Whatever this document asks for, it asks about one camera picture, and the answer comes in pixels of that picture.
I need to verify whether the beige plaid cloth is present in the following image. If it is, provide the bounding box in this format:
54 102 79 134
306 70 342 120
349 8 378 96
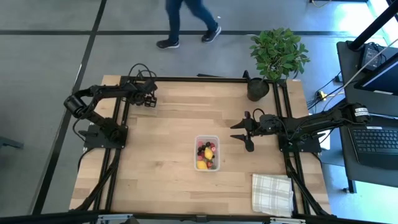
251 173 295 218

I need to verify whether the person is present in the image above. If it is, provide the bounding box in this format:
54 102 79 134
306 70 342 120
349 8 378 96
155 0 223 50

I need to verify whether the yellow floor cable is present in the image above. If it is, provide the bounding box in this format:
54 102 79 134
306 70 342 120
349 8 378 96
310 0 332 9

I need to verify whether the black keyboard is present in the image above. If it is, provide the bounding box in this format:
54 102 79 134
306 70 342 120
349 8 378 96
348 126 398 171

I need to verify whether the black power cable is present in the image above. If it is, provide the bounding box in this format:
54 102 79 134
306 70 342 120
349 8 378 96
307 73 345 110

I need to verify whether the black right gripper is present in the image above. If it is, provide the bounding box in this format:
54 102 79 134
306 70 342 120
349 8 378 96
229 111 280 153

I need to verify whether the white cable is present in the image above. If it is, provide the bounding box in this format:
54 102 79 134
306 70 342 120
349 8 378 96
340 37 398 91

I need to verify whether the dark left arm cable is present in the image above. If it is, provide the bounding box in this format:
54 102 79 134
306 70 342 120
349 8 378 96
128 63 150 79

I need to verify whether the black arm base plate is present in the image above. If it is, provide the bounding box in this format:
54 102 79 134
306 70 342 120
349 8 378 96
277 128 323 154
83 124 129 149

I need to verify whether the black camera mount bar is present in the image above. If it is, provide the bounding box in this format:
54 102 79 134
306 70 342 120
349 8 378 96
0 210 398 224

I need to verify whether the green potted plant black pot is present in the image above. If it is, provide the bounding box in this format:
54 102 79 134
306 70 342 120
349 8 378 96
247 27 311 103

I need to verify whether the black computer monitor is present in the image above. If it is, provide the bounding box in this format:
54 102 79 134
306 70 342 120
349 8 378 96
353 52 398 96

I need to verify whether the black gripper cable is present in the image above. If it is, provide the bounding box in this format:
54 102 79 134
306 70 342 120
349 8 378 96
252 108 267 123
137 69 157 81

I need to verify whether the clear plastic tupperware container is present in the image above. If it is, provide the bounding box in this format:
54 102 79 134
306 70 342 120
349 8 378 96
194 134 221 172

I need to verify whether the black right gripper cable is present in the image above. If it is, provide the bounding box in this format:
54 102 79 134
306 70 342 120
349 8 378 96
252 108 267 123

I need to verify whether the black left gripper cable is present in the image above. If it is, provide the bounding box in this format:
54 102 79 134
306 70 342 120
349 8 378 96
137 69 157 81

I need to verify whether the black diagonal post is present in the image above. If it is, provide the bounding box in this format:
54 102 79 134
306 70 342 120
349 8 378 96
347 0 398 51

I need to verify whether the black power adapter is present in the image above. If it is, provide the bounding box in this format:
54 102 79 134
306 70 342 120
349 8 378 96
360 42 387 72

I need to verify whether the black desk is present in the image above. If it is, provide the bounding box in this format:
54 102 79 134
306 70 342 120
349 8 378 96
336 40 398 121
337 111 398 194

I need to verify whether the grey chair base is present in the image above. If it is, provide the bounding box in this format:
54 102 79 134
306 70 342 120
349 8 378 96
0 136 25 151

